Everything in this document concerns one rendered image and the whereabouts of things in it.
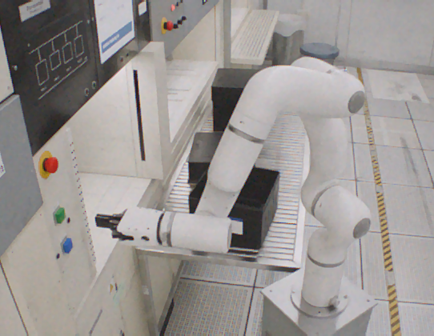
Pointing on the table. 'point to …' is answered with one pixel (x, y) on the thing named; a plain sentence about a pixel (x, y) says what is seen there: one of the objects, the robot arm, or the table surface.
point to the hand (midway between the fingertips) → (103, 221)
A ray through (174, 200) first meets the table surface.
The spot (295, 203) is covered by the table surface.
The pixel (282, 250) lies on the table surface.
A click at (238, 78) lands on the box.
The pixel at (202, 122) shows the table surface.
